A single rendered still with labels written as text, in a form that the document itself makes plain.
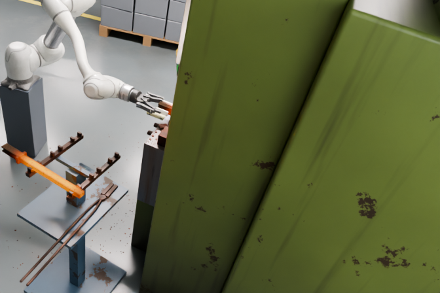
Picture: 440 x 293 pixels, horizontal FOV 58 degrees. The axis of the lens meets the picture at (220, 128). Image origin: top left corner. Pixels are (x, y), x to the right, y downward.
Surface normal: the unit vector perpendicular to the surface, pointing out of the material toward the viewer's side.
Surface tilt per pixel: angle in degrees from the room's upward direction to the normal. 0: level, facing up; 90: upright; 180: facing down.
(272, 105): 90
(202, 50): 90
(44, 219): 0
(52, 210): 0
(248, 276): 90
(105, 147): 0
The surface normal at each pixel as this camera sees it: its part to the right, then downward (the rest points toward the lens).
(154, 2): -0.05, 0.62
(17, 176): 0.21, -0.75
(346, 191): -0.33, 0.55
